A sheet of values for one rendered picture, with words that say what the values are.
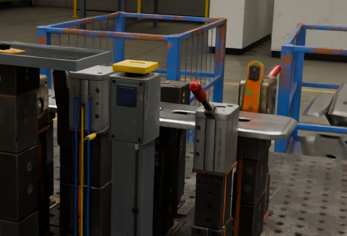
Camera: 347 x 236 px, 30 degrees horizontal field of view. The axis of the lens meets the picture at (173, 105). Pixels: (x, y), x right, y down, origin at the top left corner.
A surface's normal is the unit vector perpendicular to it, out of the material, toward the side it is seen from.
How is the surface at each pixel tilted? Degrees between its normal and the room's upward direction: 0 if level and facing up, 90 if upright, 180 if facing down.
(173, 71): 90
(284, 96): 90
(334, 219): 0
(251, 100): 78
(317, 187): 0
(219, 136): 90
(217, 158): 90
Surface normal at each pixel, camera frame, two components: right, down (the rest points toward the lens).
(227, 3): -0.32, 0.20
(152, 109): 0.94, 0.11
